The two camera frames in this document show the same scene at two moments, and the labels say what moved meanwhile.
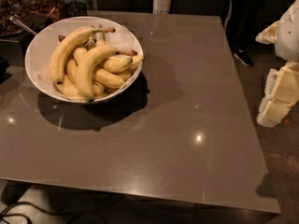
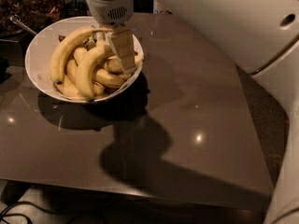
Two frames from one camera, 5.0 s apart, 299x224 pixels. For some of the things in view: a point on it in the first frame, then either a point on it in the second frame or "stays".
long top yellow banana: [64, 42] stays
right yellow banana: [117, 63] stays
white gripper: [288, 35] to [107, 11]
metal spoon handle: [16, 19] stays
